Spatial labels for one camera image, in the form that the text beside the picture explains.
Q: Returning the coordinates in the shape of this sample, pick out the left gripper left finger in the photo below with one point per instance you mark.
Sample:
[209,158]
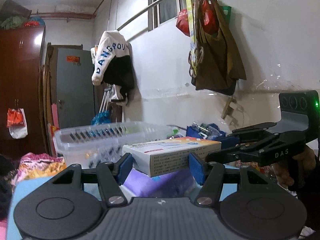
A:
[110,177]

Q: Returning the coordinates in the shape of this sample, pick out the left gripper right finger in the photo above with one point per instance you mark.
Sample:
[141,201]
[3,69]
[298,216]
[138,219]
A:
[209,176]

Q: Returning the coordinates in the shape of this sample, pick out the purple tissue pack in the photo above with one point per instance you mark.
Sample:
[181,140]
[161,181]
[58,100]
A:
[171,185]

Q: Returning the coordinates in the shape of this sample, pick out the white medicine box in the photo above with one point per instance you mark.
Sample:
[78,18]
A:
[156,158]

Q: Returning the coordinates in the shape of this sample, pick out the clear plastic basket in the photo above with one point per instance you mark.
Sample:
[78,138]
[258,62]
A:
[94,144]

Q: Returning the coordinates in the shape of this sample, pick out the person right hand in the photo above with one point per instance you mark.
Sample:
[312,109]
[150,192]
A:
[288,170]

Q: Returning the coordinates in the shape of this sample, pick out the blue shopping bag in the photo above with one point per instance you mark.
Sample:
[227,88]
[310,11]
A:
[211,132]

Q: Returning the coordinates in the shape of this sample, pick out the yellow blanket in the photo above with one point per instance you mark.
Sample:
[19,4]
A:
[51,170]

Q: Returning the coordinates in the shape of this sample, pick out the blue plastic bag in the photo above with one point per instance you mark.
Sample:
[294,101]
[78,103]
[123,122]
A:
[103,117]

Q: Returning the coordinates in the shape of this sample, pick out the brown hanging bag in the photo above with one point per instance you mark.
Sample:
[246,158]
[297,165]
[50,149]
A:
[215,63]

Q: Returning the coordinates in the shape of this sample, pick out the pink floral bedsheet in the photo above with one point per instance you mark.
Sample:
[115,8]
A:
[32,161]

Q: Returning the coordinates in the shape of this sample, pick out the light blue folding table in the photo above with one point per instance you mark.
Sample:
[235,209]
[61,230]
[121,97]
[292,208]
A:
[69,206]

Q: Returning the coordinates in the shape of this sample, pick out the grey metal door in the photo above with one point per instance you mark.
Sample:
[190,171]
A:
[74,88]

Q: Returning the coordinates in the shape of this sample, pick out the red white hanging bag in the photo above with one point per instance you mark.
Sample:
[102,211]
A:
[16,123]

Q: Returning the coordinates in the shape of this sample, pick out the black hanging garment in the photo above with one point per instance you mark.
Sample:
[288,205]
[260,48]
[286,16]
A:
[120,73]

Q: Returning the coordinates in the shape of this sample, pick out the red wooden wardrobe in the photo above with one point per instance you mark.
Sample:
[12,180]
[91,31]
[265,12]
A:
[21,52]

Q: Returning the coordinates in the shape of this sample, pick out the white jacket with blue letters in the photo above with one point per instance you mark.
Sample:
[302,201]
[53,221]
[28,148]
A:
[111,45]

